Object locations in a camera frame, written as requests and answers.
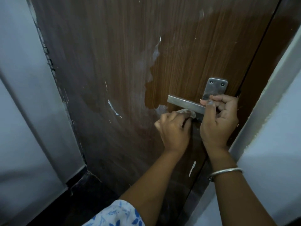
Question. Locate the person's right hand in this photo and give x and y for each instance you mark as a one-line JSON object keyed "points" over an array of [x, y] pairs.
{"points": [[218, 129]]}

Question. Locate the black baseboard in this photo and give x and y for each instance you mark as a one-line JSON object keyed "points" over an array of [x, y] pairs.
{"points": [[81, 177]]}

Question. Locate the white wiping cloth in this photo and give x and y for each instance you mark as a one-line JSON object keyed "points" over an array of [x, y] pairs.
{"points": [[188, 112]]}

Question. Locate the white blue floral sleeve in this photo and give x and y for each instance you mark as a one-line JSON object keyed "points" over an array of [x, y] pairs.
{"points": [[117, 215]]}

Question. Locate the brown wooden door frame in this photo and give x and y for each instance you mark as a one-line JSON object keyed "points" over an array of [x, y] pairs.
{"points": [[261, 63]]}

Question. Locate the person's left hand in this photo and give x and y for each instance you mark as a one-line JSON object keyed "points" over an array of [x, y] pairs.
{"points": [[172, 134]]}

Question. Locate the person's right forearm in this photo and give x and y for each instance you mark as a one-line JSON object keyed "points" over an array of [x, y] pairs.
{"points": [[235, 197]]}

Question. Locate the brown wooden door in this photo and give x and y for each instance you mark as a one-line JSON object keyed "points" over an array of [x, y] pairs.
{"points": [[112, 79]]}

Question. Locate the person's left fingers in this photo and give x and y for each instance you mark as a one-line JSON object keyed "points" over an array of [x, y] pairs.
{"points": [[169, 116]]}

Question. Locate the person's left forearm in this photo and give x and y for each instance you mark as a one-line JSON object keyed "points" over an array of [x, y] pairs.
{"points": [[152, 185]]}

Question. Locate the person's right thumb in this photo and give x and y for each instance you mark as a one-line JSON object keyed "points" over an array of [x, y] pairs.
{"points": [[207, 102]]}

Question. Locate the silver bangle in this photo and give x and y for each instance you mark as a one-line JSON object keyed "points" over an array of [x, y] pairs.
{"points": [[225, 172]]}

